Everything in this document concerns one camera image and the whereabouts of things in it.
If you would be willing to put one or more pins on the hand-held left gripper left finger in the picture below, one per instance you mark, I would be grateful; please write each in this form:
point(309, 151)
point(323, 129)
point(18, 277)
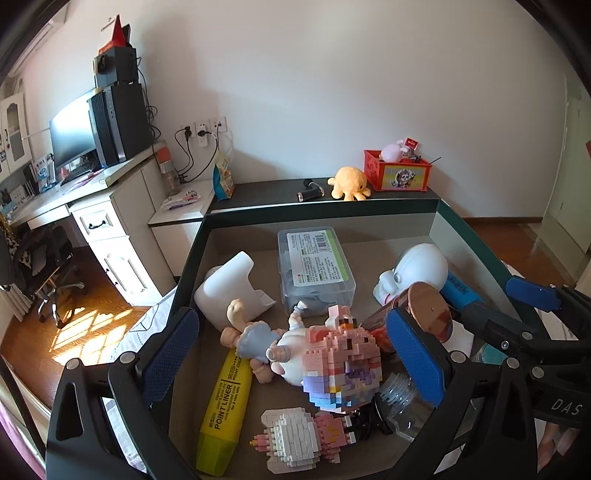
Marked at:
point(168, 360)

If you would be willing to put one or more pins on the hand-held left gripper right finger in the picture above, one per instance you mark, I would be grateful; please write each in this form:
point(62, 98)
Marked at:
point(415, 355)

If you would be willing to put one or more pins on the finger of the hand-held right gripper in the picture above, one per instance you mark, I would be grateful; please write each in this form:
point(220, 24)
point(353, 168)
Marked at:
point(531, 291)
point(508, 330)

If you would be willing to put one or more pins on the teal oval case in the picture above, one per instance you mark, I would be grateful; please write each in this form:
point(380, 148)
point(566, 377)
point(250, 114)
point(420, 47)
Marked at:
point(487, 355)

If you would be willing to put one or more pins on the rose gold jar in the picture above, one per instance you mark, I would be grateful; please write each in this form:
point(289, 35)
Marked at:
point(429, 314)

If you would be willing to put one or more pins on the clear glass bottle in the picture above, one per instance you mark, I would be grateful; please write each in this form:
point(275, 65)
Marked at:
point(406, 401)

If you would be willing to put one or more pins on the blue tube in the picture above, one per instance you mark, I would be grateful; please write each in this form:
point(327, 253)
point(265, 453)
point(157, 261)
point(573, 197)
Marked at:
point(459, 288)

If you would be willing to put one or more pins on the pink block figure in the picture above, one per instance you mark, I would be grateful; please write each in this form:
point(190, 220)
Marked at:
point(344, 364)

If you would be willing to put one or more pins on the yellow highlighter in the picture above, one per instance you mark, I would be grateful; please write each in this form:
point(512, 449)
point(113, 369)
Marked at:
point(226, 406)

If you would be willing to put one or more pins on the white head figure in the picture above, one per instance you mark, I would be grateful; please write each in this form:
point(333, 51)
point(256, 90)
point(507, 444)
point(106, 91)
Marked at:
point(415, 270)

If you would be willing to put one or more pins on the small doll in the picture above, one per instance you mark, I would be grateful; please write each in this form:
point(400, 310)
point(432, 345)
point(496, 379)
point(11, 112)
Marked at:
point(251, 337)

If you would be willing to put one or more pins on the clear plastic storage box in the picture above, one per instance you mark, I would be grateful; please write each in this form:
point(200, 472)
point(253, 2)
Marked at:
point(318, 272)

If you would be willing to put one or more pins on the pink cardboard box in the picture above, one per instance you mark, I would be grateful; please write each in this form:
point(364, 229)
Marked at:
point(240, 240)

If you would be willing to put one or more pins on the white pink block piece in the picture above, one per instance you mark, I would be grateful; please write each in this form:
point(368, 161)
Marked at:
point(300, 438)

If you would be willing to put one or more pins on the person's right hand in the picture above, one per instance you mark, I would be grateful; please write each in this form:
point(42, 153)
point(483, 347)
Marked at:
point(565, 445)

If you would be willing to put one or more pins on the cream wardrobe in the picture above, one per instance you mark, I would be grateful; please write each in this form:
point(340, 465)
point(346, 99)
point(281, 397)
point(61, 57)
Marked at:
point(570, 184)

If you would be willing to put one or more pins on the white desk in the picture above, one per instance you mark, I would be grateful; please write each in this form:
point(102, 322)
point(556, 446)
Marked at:
point(124, 217)

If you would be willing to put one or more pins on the black office chair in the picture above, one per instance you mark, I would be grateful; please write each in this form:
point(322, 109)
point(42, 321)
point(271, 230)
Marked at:
point(41, 263)

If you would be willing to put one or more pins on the white packet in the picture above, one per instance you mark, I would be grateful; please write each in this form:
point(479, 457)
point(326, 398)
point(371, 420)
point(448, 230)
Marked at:
point(182, 199)

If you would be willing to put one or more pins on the red printed crate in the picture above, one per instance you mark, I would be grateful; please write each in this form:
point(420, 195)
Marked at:
point(399, 175)

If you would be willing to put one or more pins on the low dark topped cabinet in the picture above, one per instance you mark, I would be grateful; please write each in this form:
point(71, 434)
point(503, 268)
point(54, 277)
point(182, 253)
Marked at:
point(258, 198)

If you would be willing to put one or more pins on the orange octopus plush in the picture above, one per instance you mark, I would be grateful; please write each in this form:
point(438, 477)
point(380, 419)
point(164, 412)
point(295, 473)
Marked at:
point(348, 182)

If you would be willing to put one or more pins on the blue snack bag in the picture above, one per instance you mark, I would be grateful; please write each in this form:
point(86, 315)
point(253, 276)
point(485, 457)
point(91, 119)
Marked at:
point(224, 180)

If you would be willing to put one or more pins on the orange capped bottle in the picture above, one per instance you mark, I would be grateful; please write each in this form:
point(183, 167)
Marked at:
point(168, 170)

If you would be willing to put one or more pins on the red card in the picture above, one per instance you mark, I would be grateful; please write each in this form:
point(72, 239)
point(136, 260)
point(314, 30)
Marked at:
point(411, 144)

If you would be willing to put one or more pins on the black flashlight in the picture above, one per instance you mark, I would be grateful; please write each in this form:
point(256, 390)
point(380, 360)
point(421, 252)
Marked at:
point(310, 191)

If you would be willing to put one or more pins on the pink plush toy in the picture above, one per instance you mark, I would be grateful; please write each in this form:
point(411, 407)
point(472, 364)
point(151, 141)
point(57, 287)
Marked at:
point(391, 152)

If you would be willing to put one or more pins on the black keyboard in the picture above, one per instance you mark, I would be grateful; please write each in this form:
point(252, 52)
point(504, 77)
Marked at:
point(78, 175)

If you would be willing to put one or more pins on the books on desk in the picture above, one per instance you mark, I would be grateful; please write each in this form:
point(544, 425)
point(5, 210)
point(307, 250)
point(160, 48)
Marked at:
point(44, 175)

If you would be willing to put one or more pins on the black computer tower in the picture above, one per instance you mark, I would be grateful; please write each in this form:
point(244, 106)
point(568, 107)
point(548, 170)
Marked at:
point(122, 124)

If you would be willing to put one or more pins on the black computer monitor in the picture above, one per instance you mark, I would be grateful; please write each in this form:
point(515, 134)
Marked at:
point(74, 131)

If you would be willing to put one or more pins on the black speaker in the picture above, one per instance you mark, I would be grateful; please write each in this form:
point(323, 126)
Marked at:
point(117, 67)

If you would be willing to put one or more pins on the red box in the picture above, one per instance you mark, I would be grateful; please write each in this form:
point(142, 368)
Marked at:
point(115, 34)

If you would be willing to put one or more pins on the white air conditioner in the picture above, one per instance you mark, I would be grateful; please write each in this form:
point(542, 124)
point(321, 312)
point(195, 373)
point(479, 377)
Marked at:
point(41, 50)

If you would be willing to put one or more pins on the wall power sockets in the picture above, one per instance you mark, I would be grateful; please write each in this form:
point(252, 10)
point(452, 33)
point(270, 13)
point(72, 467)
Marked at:
point(205, 129)

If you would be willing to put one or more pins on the white wall cabinet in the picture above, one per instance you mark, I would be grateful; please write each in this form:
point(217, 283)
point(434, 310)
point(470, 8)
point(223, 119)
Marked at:
point(14, 134)

